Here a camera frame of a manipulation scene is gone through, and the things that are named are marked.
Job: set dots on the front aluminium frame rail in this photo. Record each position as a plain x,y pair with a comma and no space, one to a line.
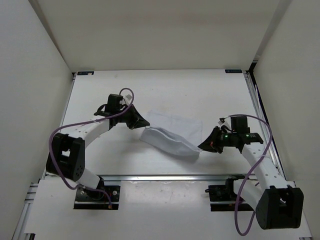
166,178

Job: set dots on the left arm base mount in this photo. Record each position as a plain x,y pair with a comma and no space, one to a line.
92,200

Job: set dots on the aluminium frame rail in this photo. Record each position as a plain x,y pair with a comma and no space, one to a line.
260,112
19,232
166,178

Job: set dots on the blue label sticker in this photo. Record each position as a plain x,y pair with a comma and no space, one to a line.
233,71
85,73

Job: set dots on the left aluminium frame rail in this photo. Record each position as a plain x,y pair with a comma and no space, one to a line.
19,232

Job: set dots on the right aluminium frame rail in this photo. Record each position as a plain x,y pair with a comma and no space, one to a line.
260,112

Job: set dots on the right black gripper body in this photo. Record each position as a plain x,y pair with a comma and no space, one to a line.
227,139

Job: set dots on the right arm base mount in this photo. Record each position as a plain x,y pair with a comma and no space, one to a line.
221,194

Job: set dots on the right blue label sticker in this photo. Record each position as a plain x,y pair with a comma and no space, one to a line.
233,71

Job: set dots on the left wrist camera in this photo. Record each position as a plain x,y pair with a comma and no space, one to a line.
115,105

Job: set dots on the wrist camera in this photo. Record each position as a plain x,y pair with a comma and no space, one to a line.
115,105
239,125

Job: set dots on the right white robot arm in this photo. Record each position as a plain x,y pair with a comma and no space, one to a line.
277,204

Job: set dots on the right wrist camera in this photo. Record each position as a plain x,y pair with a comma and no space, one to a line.
239,125

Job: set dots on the left blue label sticker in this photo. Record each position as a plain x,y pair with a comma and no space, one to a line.
85,73

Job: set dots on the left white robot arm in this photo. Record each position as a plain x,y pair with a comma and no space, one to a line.
67,144

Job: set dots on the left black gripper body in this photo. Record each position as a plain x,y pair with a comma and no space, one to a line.
124,117

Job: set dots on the white skirt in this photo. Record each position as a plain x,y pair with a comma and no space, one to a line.
174,135

